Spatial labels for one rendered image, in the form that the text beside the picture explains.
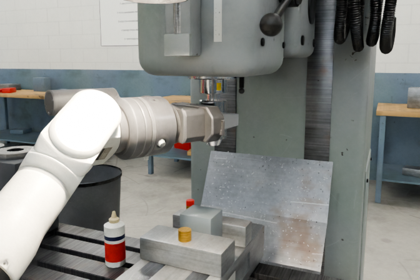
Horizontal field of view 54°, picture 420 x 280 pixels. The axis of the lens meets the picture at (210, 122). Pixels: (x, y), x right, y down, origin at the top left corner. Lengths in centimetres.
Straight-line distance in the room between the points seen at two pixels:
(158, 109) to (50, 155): 17
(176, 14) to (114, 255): 49
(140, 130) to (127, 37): 533
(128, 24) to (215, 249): 531
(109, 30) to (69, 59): 85
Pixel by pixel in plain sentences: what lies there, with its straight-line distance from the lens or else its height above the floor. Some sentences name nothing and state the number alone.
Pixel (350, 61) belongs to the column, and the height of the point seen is 133.
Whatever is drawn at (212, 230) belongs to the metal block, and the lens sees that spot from 73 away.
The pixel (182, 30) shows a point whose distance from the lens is 57.
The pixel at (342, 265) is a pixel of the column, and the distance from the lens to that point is 113.
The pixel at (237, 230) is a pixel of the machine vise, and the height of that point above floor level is 103.
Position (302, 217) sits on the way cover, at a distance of 102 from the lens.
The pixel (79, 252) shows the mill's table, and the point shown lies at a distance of 95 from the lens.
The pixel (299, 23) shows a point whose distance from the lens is 76.
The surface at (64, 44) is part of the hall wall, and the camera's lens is 656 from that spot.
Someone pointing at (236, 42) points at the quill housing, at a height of 136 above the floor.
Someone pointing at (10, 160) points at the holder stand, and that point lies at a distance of 99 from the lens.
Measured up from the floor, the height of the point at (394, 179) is 23.
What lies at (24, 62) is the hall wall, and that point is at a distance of 715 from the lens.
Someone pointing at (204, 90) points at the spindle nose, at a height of 129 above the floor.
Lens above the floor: 133
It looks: 9 degrees down
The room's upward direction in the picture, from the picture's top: straight up
